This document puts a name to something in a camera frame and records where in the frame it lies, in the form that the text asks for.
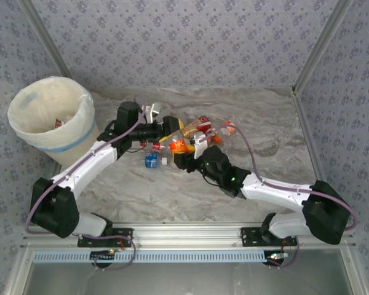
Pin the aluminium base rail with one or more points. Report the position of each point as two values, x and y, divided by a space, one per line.
187 233

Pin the black mounting plate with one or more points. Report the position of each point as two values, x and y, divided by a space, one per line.
249 236
117 233

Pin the orange bottle cap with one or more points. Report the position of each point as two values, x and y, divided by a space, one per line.
217 139

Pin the blue label clear bottle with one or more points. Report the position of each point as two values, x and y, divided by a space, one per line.
150 160

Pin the orange label juice bottle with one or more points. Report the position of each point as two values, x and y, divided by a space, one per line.
180 145

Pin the white bin with plastic liner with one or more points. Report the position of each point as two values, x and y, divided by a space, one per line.
40 101

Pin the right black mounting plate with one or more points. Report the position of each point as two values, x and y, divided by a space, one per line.
249 236

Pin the gold red drink can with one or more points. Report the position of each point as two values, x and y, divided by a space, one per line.
200 124

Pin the aluminium frame post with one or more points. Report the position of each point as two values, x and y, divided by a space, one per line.
323 43
46 40

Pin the small orange label bottle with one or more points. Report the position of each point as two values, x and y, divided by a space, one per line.
230 129

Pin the red label clear bottle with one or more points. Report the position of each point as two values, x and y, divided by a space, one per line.
156 147

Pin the black electronics board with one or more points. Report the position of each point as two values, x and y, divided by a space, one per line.
103 255
275 257

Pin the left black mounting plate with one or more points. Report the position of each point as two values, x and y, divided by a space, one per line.
117 233

